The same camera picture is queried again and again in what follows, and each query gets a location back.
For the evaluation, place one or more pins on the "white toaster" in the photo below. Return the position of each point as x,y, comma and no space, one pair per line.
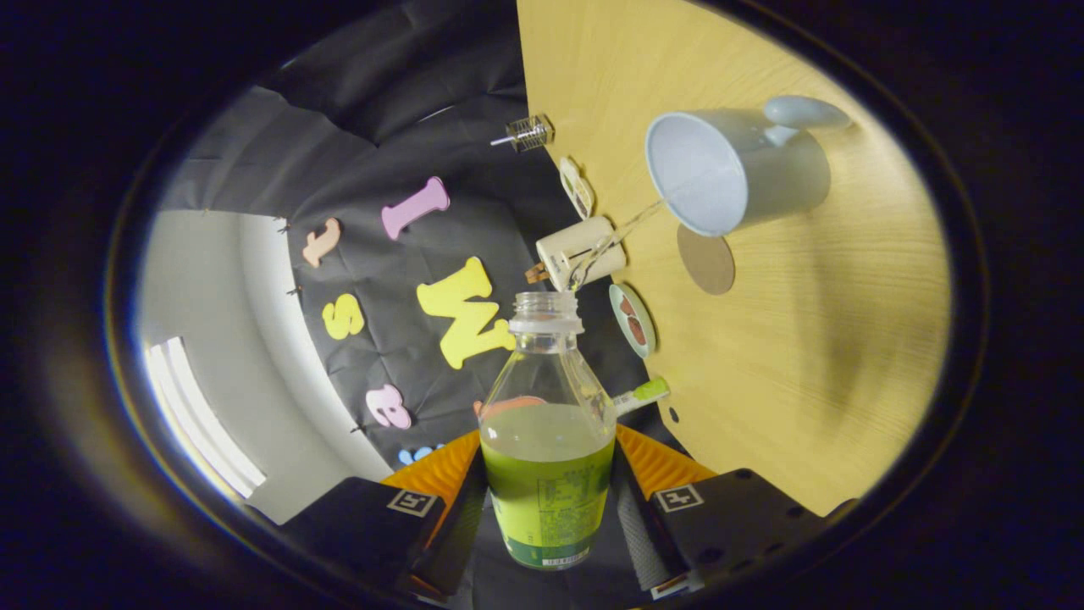
572,241

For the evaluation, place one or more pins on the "ceiling light panel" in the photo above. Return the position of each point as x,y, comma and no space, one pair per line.
199,415

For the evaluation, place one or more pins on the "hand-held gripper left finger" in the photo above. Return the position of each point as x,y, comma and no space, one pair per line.
461,534

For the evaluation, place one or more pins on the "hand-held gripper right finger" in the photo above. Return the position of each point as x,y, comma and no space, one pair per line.
656,542

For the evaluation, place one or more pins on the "clear green label juice bottle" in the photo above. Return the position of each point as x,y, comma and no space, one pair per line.
546,491

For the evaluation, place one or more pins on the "brown meat piece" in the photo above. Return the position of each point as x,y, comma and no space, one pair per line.
636,330
627,306

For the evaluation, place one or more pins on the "white straw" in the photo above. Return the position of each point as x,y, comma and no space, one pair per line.
502,141

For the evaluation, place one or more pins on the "slim white green bottle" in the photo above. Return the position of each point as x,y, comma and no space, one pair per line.
644,394

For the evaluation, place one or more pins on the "wooden table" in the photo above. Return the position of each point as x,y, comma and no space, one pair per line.
804,339

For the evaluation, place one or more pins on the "brown toast slice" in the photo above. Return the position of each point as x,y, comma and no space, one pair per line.
536,273

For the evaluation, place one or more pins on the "black backdrop cloth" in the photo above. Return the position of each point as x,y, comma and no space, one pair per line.
381,119

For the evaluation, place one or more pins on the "white divided seed dish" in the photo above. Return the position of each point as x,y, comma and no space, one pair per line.
577,188

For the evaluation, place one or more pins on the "round brown coaster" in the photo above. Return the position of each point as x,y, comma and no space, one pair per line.
707,263

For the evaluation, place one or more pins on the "light blue cup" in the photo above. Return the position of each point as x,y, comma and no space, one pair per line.
779,178

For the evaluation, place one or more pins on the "pale green plate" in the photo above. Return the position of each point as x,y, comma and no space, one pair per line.
648,335

